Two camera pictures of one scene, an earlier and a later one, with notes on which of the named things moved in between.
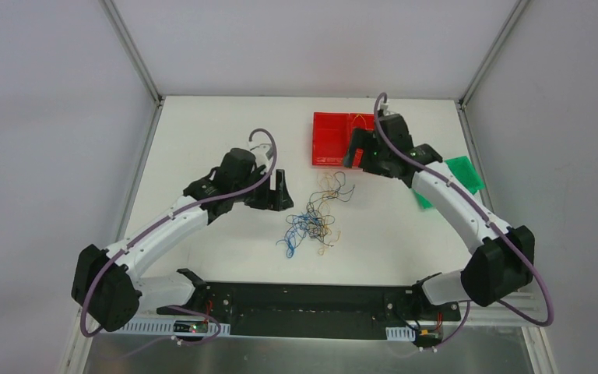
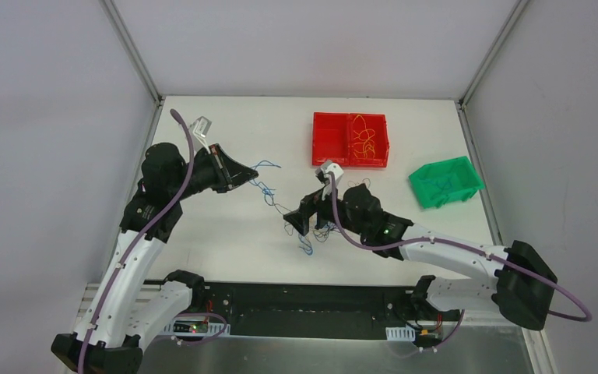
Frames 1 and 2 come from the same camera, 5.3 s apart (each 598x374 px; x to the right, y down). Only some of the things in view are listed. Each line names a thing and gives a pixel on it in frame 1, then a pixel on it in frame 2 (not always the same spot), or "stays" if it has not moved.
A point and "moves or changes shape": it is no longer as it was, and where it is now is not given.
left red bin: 331,132 stays
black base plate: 314,309 stays
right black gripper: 363,159 -> 312,207
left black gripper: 266,195 -> 223,168
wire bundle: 316,222 moves or changes shape
